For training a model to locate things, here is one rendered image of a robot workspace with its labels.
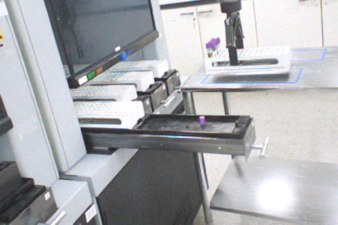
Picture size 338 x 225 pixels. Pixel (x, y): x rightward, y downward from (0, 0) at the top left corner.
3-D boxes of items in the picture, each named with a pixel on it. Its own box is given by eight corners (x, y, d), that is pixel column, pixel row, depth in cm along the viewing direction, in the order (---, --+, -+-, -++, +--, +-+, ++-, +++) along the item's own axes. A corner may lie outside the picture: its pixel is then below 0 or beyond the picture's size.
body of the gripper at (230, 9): (238, 1, 128) (241, 28, 131) (243, -3, 136) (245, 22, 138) (216, 3, 132) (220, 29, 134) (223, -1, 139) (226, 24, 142)
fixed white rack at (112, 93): (60, 110, 146) (55, 96, 144) (76, 100, 155) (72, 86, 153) (125, 111, 133) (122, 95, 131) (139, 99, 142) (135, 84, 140)
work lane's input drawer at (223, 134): (49, 150, 130) (42, 126, 128) (74, 131, 142) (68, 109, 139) (263, 164, 99) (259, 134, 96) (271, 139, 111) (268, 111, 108)
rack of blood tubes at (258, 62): (205, 73, 142) (203, 58, 140) (212, 65, 151) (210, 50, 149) (288, 70, 129) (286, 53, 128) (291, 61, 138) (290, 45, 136)
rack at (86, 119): (56, 130, 128) (51, 113, 127) (74, 117, 137) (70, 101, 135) (131, 133, 116) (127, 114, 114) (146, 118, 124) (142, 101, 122)
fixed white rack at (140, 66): (102, 82, 172) (99, 69, 170) (114, 74, 180) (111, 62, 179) (160, 80, 159) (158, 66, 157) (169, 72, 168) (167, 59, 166)
